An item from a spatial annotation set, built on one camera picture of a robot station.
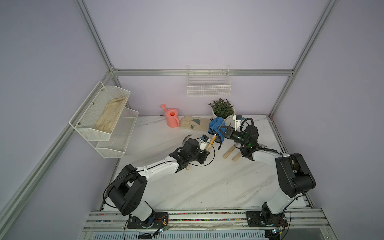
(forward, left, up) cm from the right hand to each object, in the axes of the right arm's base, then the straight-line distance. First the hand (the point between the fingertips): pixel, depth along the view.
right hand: (217, 129), depth 86 cm
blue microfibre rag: (-1, 0, +4) cm, 4 cm away
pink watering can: (+19, +30, -12) cm, 37 cm away
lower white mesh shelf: (+2, +61, -7) cm, 61 cm away
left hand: (-11, +7, -9) cm, 15 cm away
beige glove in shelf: (+3, +60, +10) cm, 60 cm away
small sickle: (-4, -9, -20) cm, 22 cm away
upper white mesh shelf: (0, +66, +11) cm, 67 cm away
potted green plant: (+21, -6, -3) cm, 22 cm away
